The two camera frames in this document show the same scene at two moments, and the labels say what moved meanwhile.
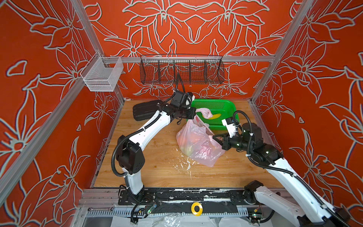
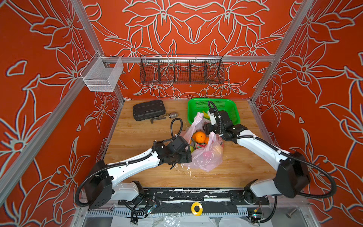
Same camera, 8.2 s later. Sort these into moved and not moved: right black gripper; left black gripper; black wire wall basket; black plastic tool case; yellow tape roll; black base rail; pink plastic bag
Moved: pink plastic bag; right black gripper; left black gripper
Not moved: black wire wall basket; black base rail; black plastic tool case; yellow tape roll
